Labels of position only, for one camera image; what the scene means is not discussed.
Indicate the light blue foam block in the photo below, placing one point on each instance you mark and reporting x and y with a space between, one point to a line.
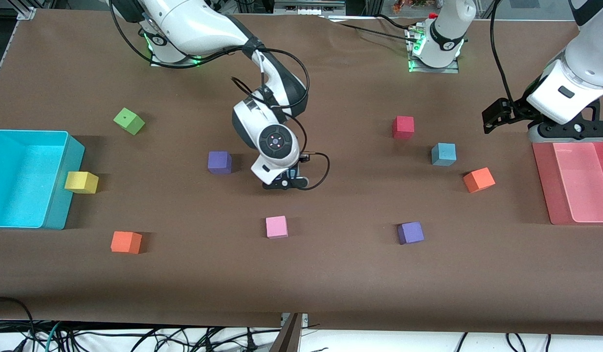
443 155

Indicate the light pink foam block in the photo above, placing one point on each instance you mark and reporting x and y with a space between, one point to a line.
277 228

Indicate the orange foam block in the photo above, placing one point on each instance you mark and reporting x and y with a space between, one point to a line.
479 180
125 243

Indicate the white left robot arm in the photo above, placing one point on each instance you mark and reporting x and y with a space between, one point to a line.
575 73

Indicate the brown table cover sheet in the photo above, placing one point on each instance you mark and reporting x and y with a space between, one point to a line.
330 274

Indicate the yellow foam block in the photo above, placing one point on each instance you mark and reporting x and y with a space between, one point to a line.
78 182

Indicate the aluminium frame profile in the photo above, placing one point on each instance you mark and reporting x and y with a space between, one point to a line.
26 10

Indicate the pink plastic bin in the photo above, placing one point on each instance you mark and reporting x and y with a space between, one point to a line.
575 195

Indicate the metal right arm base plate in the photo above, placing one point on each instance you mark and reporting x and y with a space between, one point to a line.
159 63

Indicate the green foam block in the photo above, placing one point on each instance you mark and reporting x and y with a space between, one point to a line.
129 122

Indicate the grey metal table bracket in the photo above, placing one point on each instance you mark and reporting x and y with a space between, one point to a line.
289 337

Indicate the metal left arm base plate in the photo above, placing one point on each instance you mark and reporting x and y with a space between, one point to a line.
433 70

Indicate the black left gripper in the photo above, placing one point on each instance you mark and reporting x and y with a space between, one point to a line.
517 110

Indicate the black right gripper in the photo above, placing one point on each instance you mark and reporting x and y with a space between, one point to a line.
296 167

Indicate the cyan plastic bin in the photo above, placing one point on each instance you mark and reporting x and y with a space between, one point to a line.
22 186

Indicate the red foam block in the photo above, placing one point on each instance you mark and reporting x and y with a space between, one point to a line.
403 127

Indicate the grey power strip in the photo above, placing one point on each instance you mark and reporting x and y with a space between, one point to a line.
306 9

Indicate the blue violet foam block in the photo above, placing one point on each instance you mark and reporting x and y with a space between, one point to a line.
410 233
219 163

